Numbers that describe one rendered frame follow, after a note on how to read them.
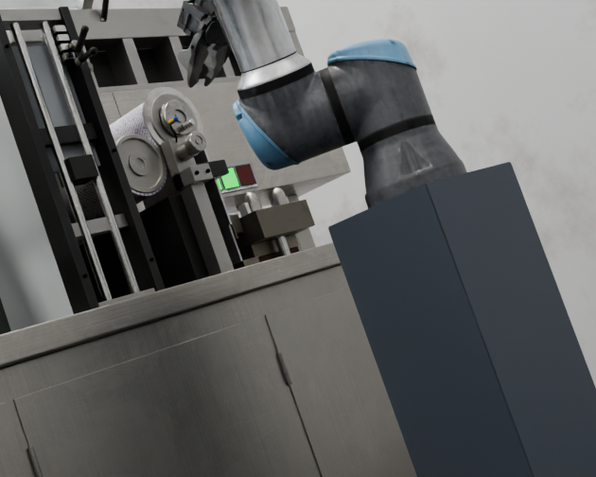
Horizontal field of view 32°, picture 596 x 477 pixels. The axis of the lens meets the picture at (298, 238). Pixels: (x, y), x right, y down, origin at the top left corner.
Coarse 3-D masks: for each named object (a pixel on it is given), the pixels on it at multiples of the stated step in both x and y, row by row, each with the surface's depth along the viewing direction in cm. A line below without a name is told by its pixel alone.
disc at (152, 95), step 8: (160, 88) 210; (168, 88) 212; (152, 96) 208; (184, 96) 214; (144, 104) 206; (192, 104) 215; (144, 112) 205; (144, 120) 205; (200, 120) 215; (152, 128) 206; (200, 128) 215; (152, 136) 205; (184, 136) 211; (160, 144) 206
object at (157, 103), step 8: (160, 96) 209; (168, 96) 211; (176, 96) 212; (152, 104) 207; (160, 104) 208; (152, 112) 206; (192, 112) 214; (152, 120) 206; (160, 128) 206; (160, 136) 206; (168, 136) 207
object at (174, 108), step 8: (168, 104) 208; (176, 104) 209; (184, 104) 211; (160, 112) 208; (168, 112) 207; (176, 112) 209; (184, 112) 210; (160, 120) 207; (168, 120) 206; (184, 120) 210; (168, 128) 207; (176, 128) 207; (192, 128) 210
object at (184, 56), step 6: (204, 48) 198; (180, 54) 202; (186, 54) 201; (204, 54) 199; (180, 60) 202; (186, 60) 201; (198, 60) 198; (204, 60) 200; (186, 66) 201; (192, 66) 199; (198, 66) 200; (192, 72) 200; (198, 72) 200; (192, 78) 201; (198, 78) 201; (192, 84) 202
